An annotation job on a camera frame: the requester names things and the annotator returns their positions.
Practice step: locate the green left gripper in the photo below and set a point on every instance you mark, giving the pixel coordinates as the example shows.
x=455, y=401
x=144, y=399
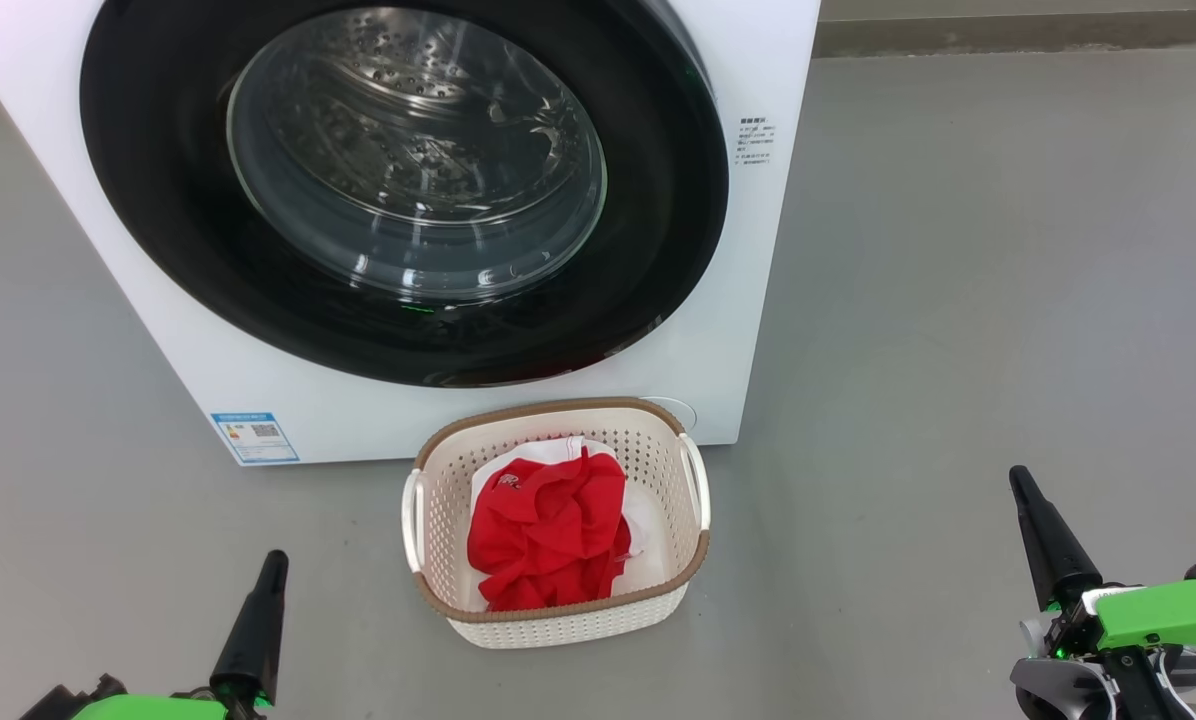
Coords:
x=148, y=708

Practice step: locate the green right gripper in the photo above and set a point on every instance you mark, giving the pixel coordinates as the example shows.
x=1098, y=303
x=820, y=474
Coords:
x=1168, y=615

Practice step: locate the red garment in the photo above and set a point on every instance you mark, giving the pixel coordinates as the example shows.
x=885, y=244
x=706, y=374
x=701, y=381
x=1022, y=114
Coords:
x=548, y=530

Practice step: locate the white garment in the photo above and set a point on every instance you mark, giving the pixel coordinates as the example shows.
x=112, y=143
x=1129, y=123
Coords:
x=648, y=520

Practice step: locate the black round glass washer door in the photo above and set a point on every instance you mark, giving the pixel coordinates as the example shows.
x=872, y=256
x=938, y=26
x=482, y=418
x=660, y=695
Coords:
x=158, y=200

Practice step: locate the cream laundry basket brown rim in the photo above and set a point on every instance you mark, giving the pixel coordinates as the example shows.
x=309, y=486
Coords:
x=558, y=625

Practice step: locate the white front-load washing machine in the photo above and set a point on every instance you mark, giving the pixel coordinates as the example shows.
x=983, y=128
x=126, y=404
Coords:
x=738, y=300

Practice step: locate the printed black text notice label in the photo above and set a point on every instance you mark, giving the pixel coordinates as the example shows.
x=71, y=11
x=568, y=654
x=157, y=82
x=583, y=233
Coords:
x=757, y=140

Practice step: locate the stainless steel washing machine drum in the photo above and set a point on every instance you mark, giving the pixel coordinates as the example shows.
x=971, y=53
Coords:
x=408, y=120

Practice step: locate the blue energy label sticker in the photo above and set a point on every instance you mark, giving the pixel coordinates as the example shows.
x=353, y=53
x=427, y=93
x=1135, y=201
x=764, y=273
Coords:
x=255, y=438

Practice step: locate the round white filter cover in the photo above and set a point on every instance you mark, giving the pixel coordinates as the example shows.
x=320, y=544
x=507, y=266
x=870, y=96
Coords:
x=680, y=412

